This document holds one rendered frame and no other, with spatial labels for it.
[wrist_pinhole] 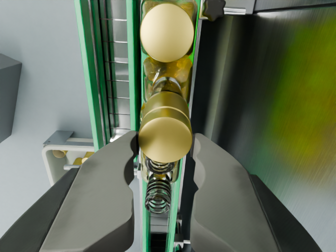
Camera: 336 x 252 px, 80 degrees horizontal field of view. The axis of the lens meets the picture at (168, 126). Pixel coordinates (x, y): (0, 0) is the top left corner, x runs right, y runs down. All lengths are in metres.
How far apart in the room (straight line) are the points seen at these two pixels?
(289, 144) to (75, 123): 0.59
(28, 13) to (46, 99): 0.22
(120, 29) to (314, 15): 0.31
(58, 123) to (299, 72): 0.63
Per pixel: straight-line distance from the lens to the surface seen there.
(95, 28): 0.41
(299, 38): 0.23
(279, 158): 0.24
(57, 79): 0.65
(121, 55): 0.43
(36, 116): 0.73
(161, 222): 0.70
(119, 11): 0.43
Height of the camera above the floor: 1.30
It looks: 62 degrees down
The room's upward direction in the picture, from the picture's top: 179 degrees counter-clockwise
